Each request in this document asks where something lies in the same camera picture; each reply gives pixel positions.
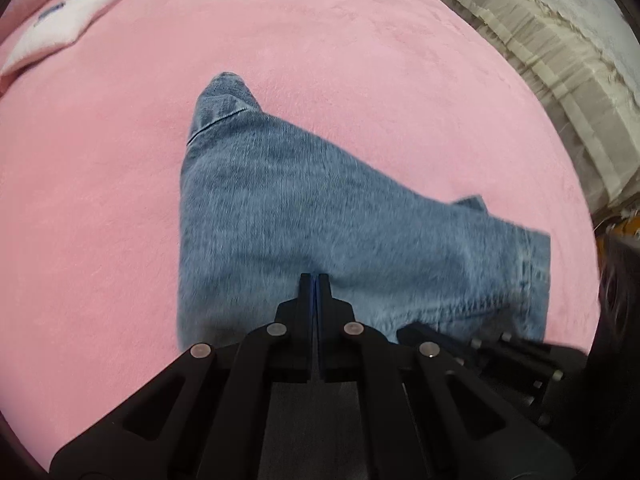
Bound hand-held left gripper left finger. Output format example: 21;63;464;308
50;273;317;480

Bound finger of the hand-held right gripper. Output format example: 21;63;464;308
397;322;567;428

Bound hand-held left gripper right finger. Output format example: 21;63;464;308
315;273;573;480

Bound blue denim jeans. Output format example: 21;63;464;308
177;72;552;353

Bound pink bed sheet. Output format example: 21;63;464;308
0;0;601;471

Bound cream lace cloth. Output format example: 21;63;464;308
439;0;640;213

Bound white printed pillow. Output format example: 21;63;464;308
0;0;132;78

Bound pink folded quilt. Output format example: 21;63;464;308
0;0;62;36

